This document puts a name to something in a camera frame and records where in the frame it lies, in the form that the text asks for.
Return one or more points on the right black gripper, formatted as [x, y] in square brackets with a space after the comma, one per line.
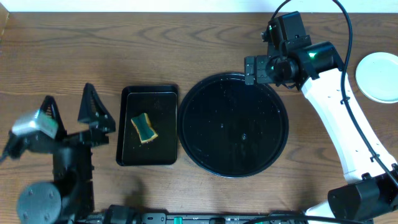
[250, 70]

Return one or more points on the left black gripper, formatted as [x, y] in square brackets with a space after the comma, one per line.
[76, 137]

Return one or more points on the green and yellow sponge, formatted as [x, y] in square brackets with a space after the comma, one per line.
[144, 129]

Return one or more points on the light blue plate top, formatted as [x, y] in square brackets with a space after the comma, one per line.
[376, 77]

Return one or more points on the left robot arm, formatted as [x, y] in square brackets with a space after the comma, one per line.
[69, 197]

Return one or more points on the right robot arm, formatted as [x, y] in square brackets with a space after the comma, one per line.
[369, 170]

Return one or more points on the black round tray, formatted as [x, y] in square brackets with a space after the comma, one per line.
[231, 129]

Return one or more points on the black rectangular tray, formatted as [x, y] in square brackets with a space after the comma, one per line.
[160, 103]

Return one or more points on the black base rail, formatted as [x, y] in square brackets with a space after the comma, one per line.
[129, 215]

